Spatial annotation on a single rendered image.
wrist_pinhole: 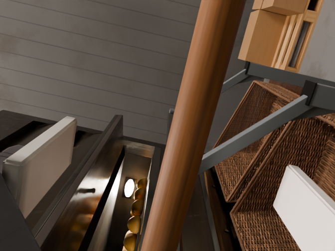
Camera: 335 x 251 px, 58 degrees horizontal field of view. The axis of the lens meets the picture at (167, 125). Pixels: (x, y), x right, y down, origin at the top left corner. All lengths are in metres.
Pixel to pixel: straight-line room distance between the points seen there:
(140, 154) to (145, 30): 2.23
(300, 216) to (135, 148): 1.64
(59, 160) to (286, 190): 0.13
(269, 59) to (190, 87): 3.18
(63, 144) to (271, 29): 3.26
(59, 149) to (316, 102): 0.51
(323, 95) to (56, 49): 3.62
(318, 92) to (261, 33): 2.77
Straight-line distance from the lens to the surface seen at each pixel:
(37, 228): 0.79
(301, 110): 0.62
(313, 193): 0.17
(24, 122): 1.85
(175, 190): 0.24
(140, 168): 1.83
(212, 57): 0.21
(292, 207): 0.19
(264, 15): 3.37
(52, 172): 0.16
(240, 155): 1.76
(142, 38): 3.77
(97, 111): 3.97
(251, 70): 1.06
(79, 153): 1.53
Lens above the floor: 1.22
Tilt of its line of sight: 3 degrees down
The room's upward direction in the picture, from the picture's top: 78 degrees counter-clockwise
